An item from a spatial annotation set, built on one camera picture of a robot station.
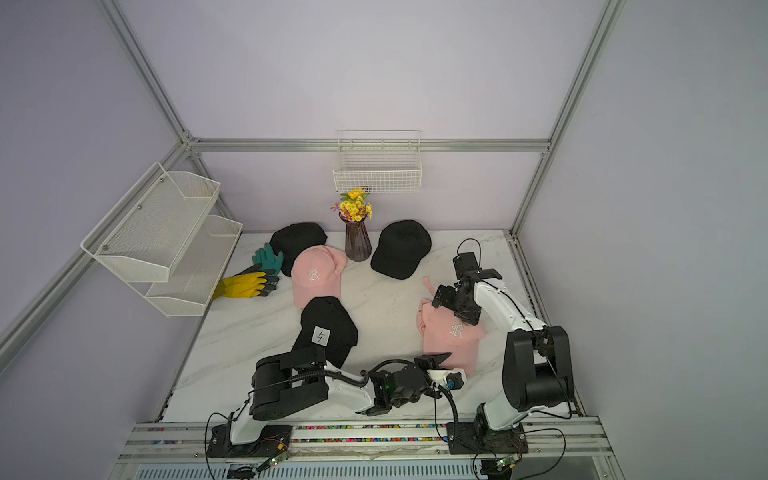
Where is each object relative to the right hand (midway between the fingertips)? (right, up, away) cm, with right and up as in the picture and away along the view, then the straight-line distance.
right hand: (450, 313), depth 89 cm
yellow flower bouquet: (-30, +33, +4) cm, 45 cm away
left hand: (-2, -11, -8) cm, 14 cm away
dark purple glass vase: (-30, +23, +15) cm, 41 cm away
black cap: (-56, +25, +23) cm, 65 cm away
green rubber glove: (-65, +16, +21) cm, 70 cm away
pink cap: (-2, -5, -5) cm, 7 cm away
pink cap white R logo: (-43, +12, +9) cm, 46 cm away
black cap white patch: (-38, -4, +3) cm, 39 cm away
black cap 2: (-14, +22, +25) cm, 36 cm away
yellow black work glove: (-68, +8, +12) cm, 69 cm away
